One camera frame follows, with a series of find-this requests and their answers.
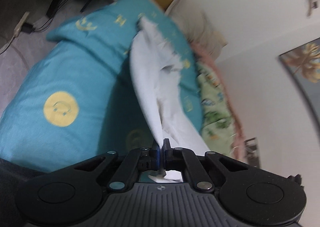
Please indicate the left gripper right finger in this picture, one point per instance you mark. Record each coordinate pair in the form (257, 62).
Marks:
(172, 157)

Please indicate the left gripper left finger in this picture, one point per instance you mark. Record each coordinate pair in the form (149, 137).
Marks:
(150, 157)

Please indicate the white t-shirt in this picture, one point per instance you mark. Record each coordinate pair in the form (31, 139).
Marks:
(155, 73)

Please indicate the green cartoon blanket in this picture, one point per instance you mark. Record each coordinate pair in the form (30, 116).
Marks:
(218, 129)

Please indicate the pink fuzzy blanket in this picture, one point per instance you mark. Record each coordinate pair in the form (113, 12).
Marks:
(239, 143)

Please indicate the teal patterned bed sheet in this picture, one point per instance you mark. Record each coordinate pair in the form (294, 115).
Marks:
(79, 102)

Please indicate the grey pillow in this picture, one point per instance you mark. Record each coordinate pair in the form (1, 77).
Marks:
(196, 26)

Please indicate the white power strip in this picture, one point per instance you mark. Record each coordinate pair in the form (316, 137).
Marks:
(18, 27)

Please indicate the wall painting with gold flower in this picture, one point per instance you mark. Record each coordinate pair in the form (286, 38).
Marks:
(302, 63)

